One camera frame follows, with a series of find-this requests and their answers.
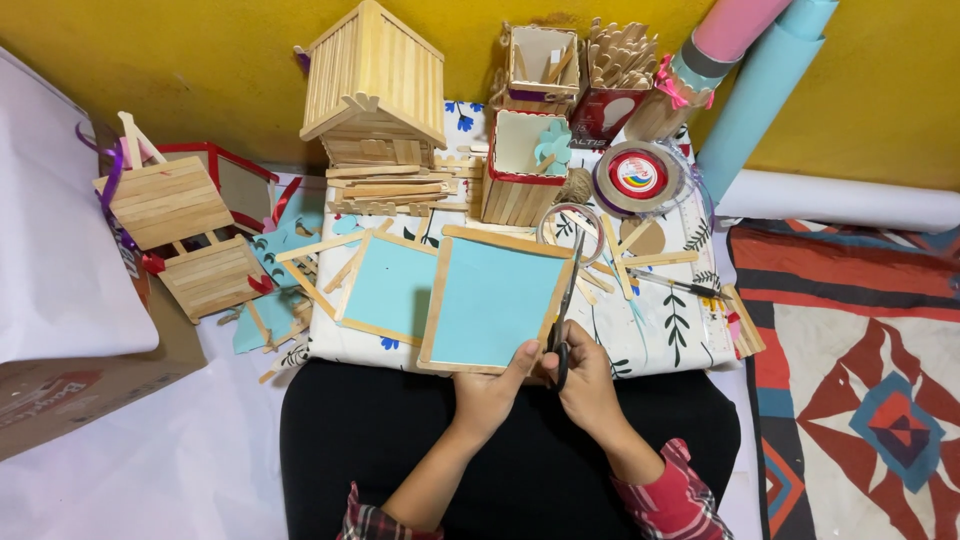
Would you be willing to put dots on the small blue stick-framed panel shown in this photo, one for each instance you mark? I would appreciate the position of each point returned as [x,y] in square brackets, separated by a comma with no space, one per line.
[386,289]

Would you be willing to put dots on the popsicle stick house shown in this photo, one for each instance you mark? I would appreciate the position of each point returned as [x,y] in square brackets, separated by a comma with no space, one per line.
[373,82]

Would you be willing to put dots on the person's left hand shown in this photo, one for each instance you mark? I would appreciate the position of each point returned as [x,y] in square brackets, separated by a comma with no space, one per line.
[486,396]

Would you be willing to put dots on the bundle of sticks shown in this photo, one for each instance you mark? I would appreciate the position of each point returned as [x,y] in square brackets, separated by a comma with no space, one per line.
[744,322]

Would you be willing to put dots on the red-edged cardboard box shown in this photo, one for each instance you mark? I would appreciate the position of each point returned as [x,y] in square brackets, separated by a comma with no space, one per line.
[240,184]

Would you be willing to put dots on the brown cardboard box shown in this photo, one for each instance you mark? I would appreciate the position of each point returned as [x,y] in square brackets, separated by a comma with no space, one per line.
[82,390]

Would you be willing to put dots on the stick box with purple ribbon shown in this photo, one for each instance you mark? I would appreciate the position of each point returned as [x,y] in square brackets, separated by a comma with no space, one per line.
[538,71]

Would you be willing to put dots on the person's black lap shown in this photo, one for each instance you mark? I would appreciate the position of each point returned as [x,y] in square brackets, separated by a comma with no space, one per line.
[510,450]

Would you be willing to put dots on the red box of popsicle sticks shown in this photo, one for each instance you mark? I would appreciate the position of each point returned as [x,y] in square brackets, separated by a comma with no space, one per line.
[613,82]

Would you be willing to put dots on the pile of stick fence pieces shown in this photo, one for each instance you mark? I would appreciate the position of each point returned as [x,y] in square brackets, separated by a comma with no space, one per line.
[397,187]

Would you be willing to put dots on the black pen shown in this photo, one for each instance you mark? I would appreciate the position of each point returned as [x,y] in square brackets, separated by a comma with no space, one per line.
[679,283]

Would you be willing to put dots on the red round tape container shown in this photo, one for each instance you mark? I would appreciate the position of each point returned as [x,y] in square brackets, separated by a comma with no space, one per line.
[637,176]

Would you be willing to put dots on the stick holder with pink ribbon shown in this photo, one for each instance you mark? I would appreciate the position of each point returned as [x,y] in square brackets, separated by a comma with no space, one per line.
[667,105]

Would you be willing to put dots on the black scissors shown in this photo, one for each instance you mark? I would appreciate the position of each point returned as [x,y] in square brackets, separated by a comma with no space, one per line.
[564,311]

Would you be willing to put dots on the blue paper roll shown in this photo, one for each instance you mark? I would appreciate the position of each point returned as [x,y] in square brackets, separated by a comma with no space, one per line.
[757,97]

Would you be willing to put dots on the person's right hand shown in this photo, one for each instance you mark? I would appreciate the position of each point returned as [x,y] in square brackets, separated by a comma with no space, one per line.
[592,386]

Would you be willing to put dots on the stick box with blue flower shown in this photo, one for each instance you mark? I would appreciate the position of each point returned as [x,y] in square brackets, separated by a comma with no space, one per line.
[521,169]

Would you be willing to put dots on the clear tape roll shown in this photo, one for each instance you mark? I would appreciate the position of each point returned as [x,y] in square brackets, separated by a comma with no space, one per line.
[570,229]

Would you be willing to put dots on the patterned red rug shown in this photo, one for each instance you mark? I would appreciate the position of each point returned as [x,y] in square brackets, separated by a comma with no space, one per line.
[855,382]

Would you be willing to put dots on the clear plastic ruler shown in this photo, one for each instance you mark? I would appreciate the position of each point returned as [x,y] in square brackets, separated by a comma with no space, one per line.
[705,277]

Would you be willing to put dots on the loose popsicle sticks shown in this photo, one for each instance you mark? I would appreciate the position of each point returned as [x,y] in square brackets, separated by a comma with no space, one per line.
[626,259]

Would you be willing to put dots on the stick basket with purple ribbon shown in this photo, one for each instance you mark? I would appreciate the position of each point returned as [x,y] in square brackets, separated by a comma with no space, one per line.
[184,225]

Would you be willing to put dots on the white paper roll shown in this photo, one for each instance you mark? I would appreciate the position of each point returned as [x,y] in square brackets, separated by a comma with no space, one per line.
[840,201]

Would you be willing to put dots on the blue paper stick-framed panel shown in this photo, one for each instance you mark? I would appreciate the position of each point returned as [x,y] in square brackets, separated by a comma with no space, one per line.
[493,300]

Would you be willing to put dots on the pink paper roll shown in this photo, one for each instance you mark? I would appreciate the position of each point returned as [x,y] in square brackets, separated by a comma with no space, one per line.
[731,34]

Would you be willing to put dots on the floral white cloth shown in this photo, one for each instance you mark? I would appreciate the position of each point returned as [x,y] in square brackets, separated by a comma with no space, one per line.
[660,322]

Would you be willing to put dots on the white paper sheet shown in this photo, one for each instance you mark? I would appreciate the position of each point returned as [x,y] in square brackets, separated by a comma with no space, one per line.
[56,225]

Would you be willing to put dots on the jute twine ball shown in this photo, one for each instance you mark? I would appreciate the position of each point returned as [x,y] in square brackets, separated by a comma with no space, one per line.
[576,185]

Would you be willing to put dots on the blue paper scraps with sticks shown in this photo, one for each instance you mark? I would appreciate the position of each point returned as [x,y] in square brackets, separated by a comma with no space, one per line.
[281,285]

